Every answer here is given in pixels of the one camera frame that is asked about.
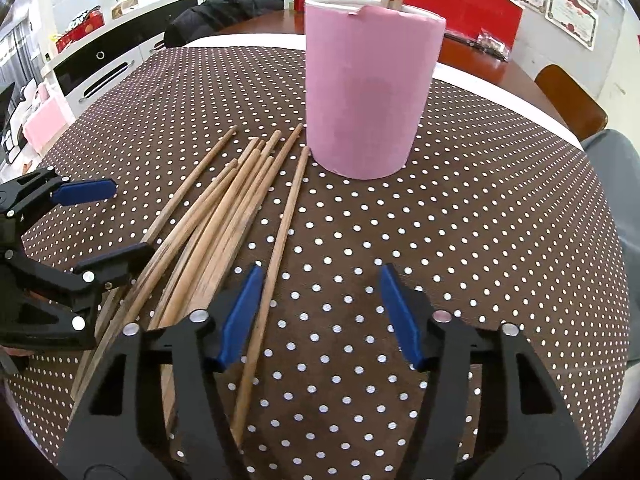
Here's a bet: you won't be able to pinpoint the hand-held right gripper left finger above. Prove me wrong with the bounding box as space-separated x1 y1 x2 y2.
57 263 265 480

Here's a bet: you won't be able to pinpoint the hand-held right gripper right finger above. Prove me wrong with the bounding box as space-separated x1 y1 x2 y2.
378 263 588 480

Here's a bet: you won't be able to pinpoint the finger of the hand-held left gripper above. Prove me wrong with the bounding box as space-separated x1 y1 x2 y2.
0 167 117 223
0 225 156 351

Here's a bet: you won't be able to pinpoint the bunch of wooden chopsticks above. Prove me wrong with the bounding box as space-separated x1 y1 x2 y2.
70 124 312 448

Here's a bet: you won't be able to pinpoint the pink cup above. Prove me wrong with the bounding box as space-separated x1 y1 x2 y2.
304 0 447 181

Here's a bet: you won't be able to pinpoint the pink cloth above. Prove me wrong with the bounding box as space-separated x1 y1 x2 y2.
22 100 68 157

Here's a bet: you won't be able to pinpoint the brown polka dot tablecloth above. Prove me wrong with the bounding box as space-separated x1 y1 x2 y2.
2 45 633 480

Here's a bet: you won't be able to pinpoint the white and black cabinet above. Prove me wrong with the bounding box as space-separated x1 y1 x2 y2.
0 0 201 126

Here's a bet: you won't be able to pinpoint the flat red box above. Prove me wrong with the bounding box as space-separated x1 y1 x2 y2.
55 9 106 54

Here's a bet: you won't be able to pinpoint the black jacket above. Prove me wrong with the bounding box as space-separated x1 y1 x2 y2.
164 0 286 50

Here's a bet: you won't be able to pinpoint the wooden chair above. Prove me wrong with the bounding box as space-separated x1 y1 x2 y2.
534 64 609 142

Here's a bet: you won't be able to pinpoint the small clear packets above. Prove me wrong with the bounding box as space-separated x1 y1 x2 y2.
474 32 512 63

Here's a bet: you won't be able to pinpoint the large red gift bag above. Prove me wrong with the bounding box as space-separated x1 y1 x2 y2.
402 0 525 46

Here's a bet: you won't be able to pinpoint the group of wall certificates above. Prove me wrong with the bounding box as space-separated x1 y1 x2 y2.
487 0 601 51

